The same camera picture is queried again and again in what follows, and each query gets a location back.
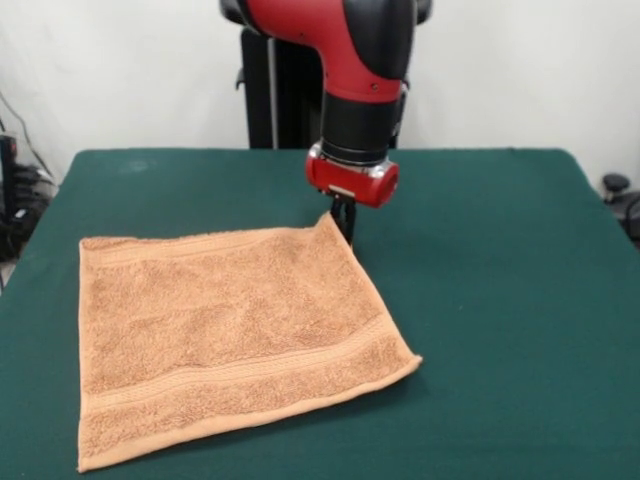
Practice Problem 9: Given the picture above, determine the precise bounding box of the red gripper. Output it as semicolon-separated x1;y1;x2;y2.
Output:
305;142;401;249

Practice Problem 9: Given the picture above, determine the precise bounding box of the tan terry cloth towel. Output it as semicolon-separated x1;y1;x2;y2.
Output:
76;210;424;474

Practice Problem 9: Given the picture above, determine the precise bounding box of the dark green table cloth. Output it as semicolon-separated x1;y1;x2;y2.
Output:
0;147;640;480

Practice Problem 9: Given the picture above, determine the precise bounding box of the black electronics box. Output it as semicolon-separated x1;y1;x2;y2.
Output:
0;132;20;262

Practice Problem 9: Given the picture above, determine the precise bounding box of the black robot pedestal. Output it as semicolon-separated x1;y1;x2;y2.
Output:
219;0;434;150

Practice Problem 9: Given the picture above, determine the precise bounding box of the black cable bundle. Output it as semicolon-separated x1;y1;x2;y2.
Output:
13;164;60;211

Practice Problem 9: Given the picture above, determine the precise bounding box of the grey wall cable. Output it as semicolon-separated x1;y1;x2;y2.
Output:
0;92;56;181

